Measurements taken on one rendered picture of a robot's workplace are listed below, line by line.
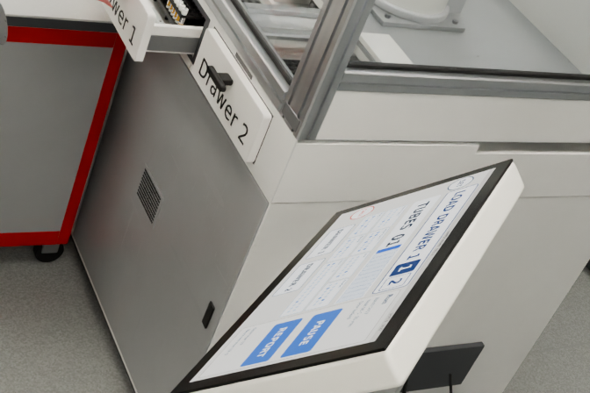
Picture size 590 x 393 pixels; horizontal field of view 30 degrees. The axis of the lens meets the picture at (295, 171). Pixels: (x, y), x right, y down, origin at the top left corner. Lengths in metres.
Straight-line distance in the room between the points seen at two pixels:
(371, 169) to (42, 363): 1.01
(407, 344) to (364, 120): 0.81
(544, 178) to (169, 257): 0.81
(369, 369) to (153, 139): 1.33
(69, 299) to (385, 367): 1.74
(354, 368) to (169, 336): 1.22
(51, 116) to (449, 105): 0.97
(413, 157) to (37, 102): 0.90
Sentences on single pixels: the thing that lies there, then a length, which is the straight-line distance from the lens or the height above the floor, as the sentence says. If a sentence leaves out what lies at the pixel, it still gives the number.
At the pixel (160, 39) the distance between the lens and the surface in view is 2.21.
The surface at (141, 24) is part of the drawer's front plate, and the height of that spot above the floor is 0.90.
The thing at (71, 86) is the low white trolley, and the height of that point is 0.58.
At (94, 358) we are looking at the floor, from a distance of 2.72.
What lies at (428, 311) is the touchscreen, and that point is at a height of 1.19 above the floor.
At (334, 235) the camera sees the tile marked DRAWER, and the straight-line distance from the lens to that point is 1.63.
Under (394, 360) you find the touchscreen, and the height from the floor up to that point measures 1.19.
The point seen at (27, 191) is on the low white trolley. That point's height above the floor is 0.27.
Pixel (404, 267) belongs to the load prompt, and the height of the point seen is 1.15.
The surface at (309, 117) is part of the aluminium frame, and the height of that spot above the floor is 0.99.
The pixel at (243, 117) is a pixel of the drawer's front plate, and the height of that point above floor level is 0.88.
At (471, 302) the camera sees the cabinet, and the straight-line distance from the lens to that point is 2.55.
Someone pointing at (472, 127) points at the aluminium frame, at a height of 0.98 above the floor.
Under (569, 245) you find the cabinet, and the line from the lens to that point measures 2.59.
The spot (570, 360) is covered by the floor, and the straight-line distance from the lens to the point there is 3.41.
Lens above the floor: 1.94
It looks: 33 degrees down
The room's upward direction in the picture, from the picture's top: 23 degrees clockwise
